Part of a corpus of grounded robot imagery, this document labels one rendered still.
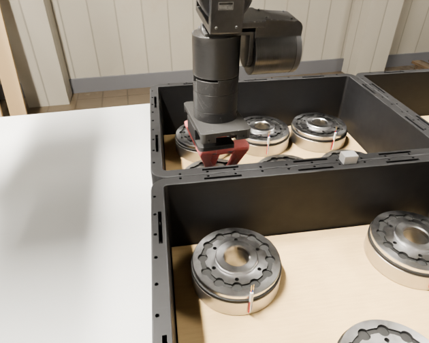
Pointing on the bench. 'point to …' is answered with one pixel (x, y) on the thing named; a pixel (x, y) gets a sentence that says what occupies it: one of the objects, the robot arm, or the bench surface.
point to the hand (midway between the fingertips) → (214, 171)
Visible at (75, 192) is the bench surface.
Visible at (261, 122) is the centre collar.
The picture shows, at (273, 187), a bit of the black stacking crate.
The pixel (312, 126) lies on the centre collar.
